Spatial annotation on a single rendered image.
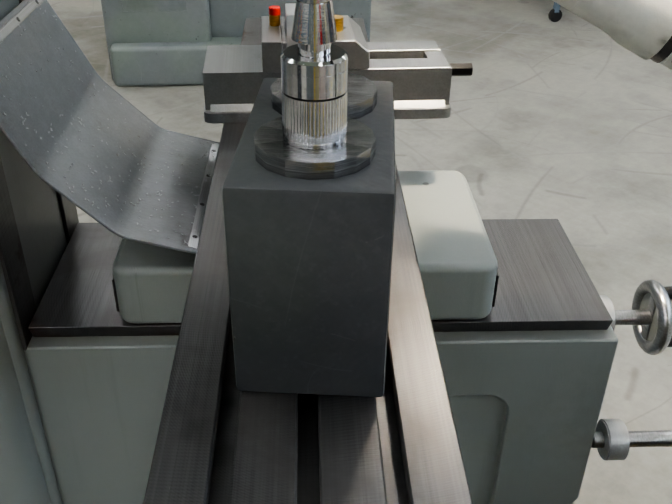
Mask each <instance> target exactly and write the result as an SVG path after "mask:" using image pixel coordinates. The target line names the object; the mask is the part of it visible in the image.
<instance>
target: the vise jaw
mask: <svg viewBox="0 0 672 504"><path fill-rule="evenodd" d="M341 16H343V17H344V19H343V20H344V24H343V31H340V32H337V40H336V41H334V42H332V43H331V44H333V45H337V46H339V47H341V48H343V49H344V50H345V51H346V52H347V53H348V69H368V68H369V64H370V52H369V49H368V46H367V44H366V41H365V38H364V36H363V33H362V30H361V27H360V26H359V25H358V24H357V23H356V22H355V21H354V20H352V19H351V18H350V17H349V16H348V15H341Z"/></svg>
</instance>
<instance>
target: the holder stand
mask: <svg viewBox="0 0 672 504"><path fill-rule="evenodd" d="M281 90H282V89H281V78H264V79H263V82H262V84H261V87H260V89H259V92H258V95H257V97H256V100H255V103H254V105H253V108H252V111H251V113H250V116H249V118H248V121H247V124H246V126H245V129H244V132H243V134H242V137H241V140H240V142H239V145H238V147H237V150H236V153H235V155H234V158H233V161H232V163H231V166H230V169H229V171H228V174H227V176H226V179H225V182H224V184H223V187H222V203H223V216H224V230H225V243H226V257H227V270H228V283H229V297H230V310H231V324H232V337H233V351H234V364H235V378H236V387H237V389H238V390H240V391H254V392H275V393H297V394H318V395H340V396H362V397H382V396H383V394H384V390H385V373H386V356H387V339H388V322H389V304H390V287H391V270H392V253H393V236H394V219H395V201H396V165H395V115H394V85H393V82H390V81H371V80H369V79H367V78H366V77H364V76H362V75H358V74H354V73H350V72H348V89H347V136H346V139H345V140H344V141H343V142H342V143H340V144H339V145H336V146H334V147H330V148H324V149H305V148H300V147H296V146H293V145H291V144H289V143H287V142H286V141H285V140H284V139H283V132H282V95H281Z"/></svg>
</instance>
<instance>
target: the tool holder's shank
mask: <svg viewBox="0 0 672 504"><path fill-rule="evenodd" d="M291 39H292V40H293V41H295V42H297V43H298V53H300V54H301V55H303V56H308V57H321V56H326V55H328V54H329V53H330V52H331V43H332V42H334V41H336V40H337V31H336V24H335V17H334V9H333V2H332V0H296V4H295V12H294V19H293V27H292V35H291Z"/></svg>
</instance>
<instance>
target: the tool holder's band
mask: <svg viewBox="0 0 672 504"><path fill-rule="evenodd" d="M280 58H281V68H282V69H283V70H284V71H285V72H287V73H289V74H292V75H295V76H301V77H312V78H317V77H329V76H334V75H337V74H340V73H342V72H344V71H345V70H346V69H347V68H348V53H347V52H346V51H345V50H344V49H343V48H341V47H339V46H337V45H333V44H331V52H330V53H329V54H328V55H326V56H321V57H308V56H303V55H301V54H300V53H298V44H295V45H292V46H289V47H287V48H286V49H284V50H283V51H282V52H281V55H280Z"/></svg>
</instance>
